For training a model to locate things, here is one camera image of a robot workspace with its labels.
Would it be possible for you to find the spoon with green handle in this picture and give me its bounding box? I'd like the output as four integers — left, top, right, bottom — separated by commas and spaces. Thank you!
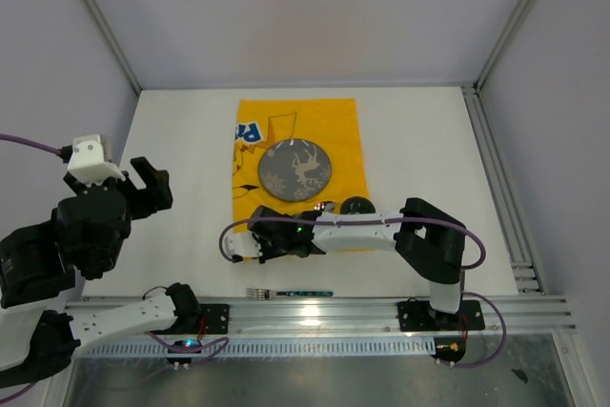
314, 201, 336, 213

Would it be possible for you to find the grey reindeer plate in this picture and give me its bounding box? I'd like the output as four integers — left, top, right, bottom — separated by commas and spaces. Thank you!
257, 138, 333, 202

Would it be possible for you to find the dark green mug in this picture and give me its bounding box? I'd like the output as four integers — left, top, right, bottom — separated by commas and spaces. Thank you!
339, 196, 376, 214

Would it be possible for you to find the yellow Pikachu cloth placemat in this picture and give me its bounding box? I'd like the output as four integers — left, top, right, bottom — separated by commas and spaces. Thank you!
233, 99, 369, 222

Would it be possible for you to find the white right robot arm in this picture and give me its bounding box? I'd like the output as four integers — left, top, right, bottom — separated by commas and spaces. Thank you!
218, 198, 467, 328

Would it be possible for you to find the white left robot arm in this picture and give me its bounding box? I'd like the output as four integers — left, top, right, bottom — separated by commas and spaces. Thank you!
1, 134, 201, 388

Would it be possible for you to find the left controller board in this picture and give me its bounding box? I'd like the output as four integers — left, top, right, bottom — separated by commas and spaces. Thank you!
167, 338, 203, 366

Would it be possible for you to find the controller board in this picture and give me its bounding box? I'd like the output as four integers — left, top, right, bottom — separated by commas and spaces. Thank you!
167, 338, 203, 366
432, 336, 466, 366

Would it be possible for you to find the right controller board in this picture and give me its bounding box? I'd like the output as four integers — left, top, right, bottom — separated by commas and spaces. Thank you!
432, 336, 466, 366

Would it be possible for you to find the fork with green handle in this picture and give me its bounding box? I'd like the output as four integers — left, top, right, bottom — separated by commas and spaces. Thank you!
246, 288, 334, 300

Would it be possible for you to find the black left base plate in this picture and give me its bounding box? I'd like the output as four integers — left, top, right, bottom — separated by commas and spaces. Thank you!
188, 303, 231, 336

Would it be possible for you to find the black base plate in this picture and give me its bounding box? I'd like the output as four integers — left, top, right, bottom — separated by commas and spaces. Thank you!
188, 303, 231, 336
396, 298, 486, 332

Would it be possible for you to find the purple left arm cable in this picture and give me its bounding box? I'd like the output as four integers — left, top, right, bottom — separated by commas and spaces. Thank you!
0, 132, 230, 403

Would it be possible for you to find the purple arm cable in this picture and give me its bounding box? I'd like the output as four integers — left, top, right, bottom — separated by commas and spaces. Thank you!
218, 215, 507, 370
0, 132, 230, 403

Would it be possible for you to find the slotted cable duct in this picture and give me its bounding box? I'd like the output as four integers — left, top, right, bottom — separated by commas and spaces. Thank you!
82, 335, 436, 358

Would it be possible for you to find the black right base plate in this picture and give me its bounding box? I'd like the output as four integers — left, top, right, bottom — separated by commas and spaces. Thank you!
396, 298, 486, 332

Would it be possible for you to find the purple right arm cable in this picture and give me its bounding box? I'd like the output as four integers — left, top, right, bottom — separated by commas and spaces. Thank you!
218, 215, 507, 370

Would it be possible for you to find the aluminium side rail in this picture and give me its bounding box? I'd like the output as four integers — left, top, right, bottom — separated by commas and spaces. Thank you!
461, 85, 546, 295

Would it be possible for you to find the aluminium mounting rail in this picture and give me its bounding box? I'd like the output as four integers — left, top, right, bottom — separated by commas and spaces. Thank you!
61, 295, 578, 341

